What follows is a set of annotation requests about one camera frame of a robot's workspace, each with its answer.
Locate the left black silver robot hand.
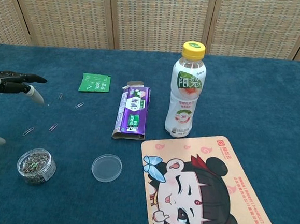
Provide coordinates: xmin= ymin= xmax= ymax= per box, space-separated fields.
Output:
xmin=0 ymin=70 xmax=49 ymax=151

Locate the clear jar of paper clips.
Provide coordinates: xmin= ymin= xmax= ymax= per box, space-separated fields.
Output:
xmin=15 ymin=147 xmax=58 ymax=187

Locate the green foil sachet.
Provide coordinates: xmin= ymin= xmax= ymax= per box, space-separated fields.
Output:
xmin=78 ymin=72 xmax=111 ymax=95

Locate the purple toothpaste box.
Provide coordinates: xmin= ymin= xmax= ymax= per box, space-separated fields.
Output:
xmin=111 ymin=79 xmax=152 ymax=143

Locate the clear round plastic lid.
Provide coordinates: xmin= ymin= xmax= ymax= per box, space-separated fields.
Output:
xmin=90 ymin=152 xmax=124 ymax=184

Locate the yellow capped drink bottle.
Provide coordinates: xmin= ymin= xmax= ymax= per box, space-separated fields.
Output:
xmin=163 ymin=39 xmax=209 ymax=140

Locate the cartoon girl mouse pad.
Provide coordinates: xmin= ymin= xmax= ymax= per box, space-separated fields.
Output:
xmin=134 ymin=128 xmax=293 ymax=224

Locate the blue fuzzy table cloth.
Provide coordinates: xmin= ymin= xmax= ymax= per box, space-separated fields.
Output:
xmin=0 ymin=37 xmax=300 ymax=224

